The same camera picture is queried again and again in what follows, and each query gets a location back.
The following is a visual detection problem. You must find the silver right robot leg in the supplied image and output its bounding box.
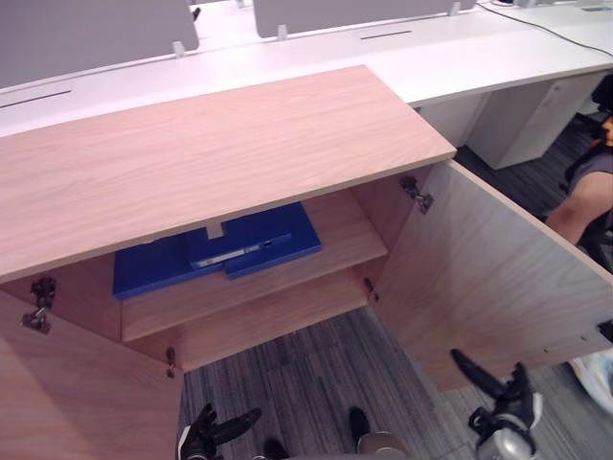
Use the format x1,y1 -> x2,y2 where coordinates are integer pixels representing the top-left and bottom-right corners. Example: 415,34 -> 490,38
355,429 -> 409,455

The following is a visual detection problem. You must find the dark left robot foot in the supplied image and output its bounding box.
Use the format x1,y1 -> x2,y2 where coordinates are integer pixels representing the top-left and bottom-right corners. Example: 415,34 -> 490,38
262,437 -> 290,460

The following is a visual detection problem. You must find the grey desk partition screen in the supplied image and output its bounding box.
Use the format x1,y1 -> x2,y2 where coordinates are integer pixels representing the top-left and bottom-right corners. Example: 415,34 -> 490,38
0,0 -> 200,90
252,0 -> 478,40

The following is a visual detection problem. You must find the wooden cabinet door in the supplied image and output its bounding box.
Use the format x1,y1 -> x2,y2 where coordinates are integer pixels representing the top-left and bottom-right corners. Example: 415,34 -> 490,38
0,289 -> 184,460
374,159 -> 613,393

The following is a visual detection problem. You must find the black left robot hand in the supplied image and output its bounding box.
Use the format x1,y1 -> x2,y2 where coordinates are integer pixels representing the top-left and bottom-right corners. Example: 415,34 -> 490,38
177,402 -> 264,460

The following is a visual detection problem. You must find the white plastic bag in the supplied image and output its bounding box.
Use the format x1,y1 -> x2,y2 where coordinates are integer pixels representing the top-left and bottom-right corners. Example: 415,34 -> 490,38
568,348 -> 613,416

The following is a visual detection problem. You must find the wooden right cabinet door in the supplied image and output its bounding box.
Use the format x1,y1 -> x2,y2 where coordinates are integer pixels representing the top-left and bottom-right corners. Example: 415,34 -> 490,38
374,159 -> 613,393

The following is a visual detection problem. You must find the person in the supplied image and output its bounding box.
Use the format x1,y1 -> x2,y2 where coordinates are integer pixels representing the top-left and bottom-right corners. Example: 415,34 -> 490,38
545,114 -> 613,246

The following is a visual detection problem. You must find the white desk pedestal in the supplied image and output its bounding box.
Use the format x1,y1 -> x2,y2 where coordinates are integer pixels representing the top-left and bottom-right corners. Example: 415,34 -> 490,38
465,76 -> 601,171

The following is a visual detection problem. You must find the black cable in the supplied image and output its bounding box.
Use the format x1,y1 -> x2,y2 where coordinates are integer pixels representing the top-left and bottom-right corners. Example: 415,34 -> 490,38
475,1 -> 613,59

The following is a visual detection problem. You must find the long white office desk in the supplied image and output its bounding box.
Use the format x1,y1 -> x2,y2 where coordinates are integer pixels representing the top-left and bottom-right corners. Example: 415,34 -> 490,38
0,0 -> 613,140

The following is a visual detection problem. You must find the dark right robot foot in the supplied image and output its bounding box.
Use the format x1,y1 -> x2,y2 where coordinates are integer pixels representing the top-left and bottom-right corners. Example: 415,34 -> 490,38
348,406 -> 373,446

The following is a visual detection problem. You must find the dark robot foot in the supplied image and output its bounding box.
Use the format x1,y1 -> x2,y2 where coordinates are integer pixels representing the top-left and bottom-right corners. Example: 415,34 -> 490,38
262,437 -> 290,460
348,406 -> 373,446

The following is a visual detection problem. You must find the wooden office cabinet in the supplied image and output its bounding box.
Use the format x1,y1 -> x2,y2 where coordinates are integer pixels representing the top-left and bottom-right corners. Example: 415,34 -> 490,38
0,64 -> 459,374

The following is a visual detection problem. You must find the black office chair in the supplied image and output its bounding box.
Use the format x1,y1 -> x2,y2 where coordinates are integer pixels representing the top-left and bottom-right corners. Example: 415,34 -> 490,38
558,74 -> 613,275

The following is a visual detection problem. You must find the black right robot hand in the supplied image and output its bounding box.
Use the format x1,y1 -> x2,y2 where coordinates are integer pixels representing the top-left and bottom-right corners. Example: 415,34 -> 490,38
450,348 -> 545,445

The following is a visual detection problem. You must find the wooden cabinet shelf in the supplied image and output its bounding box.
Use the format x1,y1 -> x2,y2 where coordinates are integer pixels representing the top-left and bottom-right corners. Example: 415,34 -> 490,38
120,190 -> 390,343

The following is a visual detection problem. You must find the wooden left cabinet door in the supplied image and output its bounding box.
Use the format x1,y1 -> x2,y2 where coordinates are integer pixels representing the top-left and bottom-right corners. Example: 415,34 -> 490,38
0,289 -> 184,460

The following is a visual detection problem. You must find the large flat blue folder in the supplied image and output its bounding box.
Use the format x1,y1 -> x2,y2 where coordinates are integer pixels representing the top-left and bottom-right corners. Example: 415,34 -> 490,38
112,227 -> 227,301

